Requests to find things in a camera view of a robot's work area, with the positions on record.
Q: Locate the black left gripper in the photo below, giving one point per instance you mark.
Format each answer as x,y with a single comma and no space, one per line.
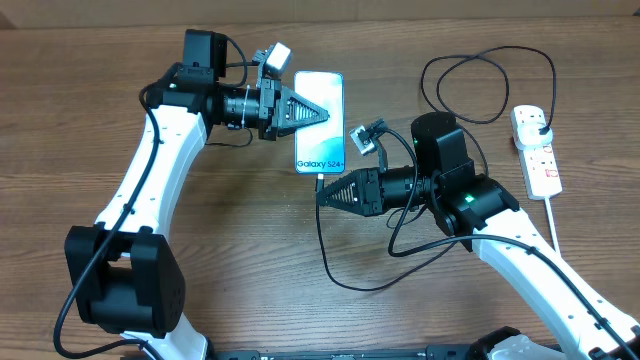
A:
285,125

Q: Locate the brown cardboard backdrop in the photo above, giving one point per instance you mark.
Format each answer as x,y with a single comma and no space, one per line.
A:
38,14

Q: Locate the white power strip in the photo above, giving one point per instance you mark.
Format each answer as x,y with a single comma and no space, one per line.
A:
539,166

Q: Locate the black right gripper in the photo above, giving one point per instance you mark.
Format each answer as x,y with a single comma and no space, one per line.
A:
369,188

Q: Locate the smartphone with lit screen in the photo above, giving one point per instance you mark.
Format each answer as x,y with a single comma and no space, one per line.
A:
320,148

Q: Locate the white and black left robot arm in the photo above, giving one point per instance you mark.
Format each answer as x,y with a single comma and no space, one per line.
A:
125,278

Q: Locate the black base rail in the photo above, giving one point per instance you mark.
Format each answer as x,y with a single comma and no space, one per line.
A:
431,352

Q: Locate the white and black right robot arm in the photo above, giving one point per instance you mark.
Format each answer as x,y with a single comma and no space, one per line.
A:
476,211

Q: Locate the white charger plug adapter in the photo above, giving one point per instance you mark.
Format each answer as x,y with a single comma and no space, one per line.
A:
528,136

